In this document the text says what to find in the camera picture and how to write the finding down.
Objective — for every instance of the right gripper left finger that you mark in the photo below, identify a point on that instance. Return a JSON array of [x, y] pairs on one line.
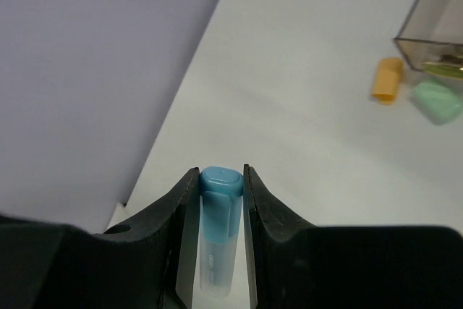
[[146, 261]]

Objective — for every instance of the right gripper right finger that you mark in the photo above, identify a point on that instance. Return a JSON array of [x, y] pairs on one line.
[[292, 263]]

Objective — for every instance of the blue highlighter pen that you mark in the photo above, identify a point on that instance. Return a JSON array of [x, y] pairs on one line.
[[221, 196]]

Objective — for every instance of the orange-yellow pen cap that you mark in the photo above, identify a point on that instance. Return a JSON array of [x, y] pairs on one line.
[[387, 79]]

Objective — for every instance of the green pen cap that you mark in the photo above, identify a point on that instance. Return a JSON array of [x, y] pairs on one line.
[[437, 101]]

